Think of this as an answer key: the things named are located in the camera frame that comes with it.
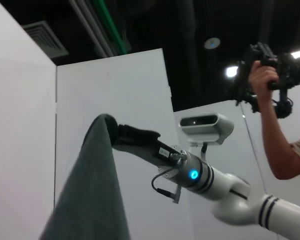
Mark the round ceiling sensor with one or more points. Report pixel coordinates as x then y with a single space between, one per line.
212 43

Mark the bare person hand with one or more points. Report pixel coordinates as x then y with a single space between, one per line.
261 80

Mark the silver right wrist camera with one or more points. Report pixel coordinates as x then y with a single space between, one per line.
215 130

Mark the bright ceiling lamp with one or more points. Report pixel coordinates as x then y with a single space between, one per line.
232 71

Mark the black handheld camera rig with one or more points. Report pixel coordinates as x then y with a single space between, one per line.
285 70

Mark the bare person forearm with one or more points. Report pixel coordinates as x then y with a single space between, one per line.
280 150

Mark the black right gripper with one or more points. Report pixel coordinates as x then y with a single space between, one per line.
162 152

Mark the silver plug on right wrist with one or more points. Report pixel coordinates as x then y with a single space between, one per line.
180 156

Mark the grey ceiling pipes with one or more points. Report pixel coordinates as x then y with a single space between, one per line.
90 25

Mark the ceiling air vent grille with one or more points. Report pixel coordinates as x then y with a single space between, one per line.
45 40

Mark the green ceiling pipe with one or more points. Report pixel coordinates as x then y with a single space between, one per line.
116 27

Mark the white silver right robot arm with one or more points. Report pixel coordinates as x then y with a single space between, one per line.
227 187

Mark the grey yellow towel black trim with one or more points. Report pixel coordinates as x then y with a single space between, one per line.
90 187

